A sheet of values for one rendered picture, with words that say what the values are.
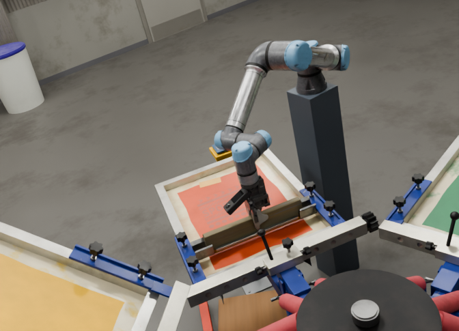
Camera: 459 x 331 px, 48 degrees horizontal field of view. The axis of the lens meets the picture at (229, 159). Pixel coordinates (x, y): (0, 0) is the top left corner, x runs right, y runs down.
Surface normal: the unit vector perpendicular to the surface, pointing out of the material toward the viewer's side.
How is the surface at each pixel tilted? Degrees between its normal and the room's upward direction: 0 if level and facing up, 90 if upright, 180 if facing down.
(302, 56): 87
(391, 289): 0
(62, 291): 32
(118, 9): 90
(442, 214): 0
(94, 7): 90
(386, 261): 0
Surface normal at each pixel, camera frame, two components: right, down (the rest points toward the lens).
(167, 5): 0.53, 0.33
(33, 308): 0.33, -0.76
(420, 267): -0.22, -0.84
